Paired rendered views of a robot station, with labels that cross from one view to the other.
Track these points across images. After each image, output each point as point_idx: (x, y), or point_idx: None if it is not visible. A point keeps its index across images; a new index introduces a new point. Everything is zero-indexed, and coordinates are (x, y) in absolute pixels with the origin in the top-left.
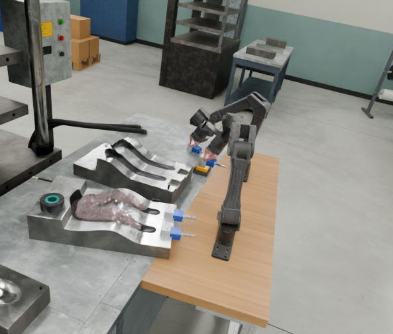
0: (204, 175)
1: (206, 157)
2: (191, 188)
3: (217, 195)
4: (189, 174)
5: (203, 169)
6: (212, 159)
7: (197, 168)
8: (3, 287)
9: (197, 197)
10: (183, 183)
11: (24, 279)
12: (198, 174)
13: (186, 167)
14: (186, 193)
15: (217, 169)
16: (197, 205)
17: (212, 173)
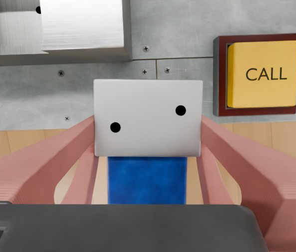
0: (213, 103)
1: (115, 147)
2: (80, 90)
3: (101, 202)
4: (86, 55)
5: (231, 87)
6: (162, 188)
7: (229, 53)
8: None
9: (40, 136)
10: None
11: None
12: (212, 72)
13: (77, 13)
14: (28, 86)
15: None
16: None
17: (266, 125)
